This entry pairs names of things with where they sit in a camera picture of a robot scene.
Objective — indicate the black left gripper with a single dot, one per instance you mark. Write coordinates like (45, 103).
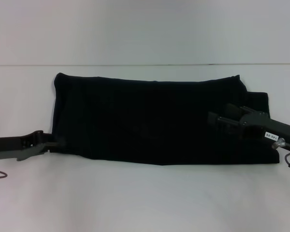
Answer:
(12, 146)

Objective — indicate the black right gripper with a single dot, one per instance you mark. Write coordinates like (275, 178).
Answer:
(268, 128)

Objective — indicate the black t-shirt with FREE print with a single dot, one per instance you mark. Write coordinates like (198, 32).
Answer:
(147, 120)

